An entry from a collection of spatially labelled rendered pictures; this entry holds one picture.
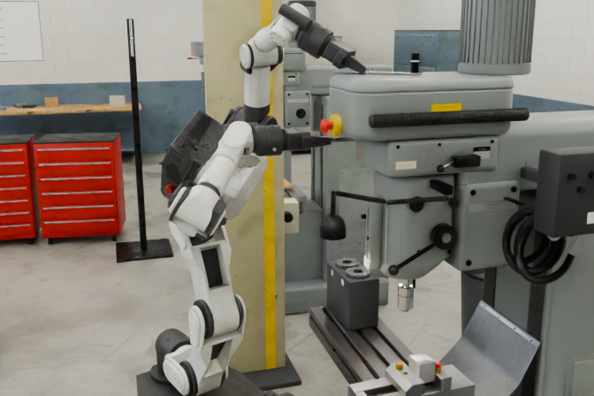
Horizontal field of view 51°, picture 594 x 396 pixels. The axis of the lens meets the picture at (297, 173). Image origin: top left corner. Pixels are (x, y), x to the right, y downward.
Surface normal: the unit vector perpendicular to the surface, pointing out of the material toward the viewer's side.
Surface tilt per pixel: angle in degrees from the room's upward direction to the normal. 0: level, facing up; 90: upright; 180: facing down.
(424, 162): 90
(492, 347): 63
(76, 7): 90
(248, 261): 90
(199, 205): 82
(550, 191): 90
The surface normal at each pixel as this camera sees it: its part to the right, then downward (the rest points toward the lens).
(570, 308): 0.28, 0.18
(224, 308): 0.51, -0.33
